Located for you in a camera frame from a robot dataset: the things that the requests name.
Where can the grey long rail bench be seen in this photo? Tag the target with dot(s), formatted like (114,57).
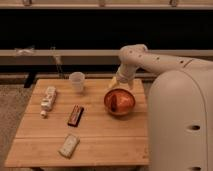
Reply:
(98,57)

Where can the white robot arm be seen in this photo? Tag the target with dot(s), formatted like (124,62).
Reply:
(180,108)

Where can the dark brown snack bar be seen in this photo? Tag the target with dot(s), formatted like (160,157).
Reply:
(75,116)

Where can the clear plastic cup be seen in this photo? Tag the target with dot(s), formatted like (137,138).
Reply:
(77,81)

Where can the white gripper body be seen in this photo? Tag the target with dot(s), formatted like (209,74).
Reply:
(125,74)

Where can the wooden table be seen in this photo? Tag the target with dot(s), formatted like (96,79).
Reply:
(104,139)

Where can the white wrapped snack packet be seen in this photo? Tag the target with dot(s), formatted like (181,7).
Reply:
(69,145)

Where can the orange ceramic bowl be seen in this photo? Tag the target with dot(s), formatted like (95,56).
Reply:
(119,102)

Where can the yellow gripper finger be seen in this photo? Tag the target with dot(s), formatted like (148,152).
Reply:
(131,85)
(113,83)

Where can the white squeeze bottle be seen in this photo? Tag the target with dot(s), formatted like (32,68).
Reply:
(48,100)

